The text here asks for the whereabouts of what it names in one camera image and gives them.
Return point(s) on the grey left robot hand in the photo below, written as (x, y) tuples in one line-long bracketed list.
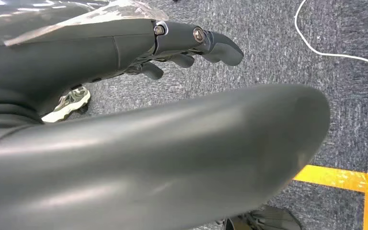
[(171, 158)]

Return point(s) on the dark grey robot foot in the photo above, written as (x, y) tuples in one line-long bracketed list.
[(266, 220)]

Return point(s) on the white grey sneaker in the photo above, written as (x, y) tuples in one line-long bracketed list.
[(69, 103)]

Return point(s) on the clear plastic wrap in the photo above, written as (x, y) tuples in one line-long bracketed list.
[(92, 19)]

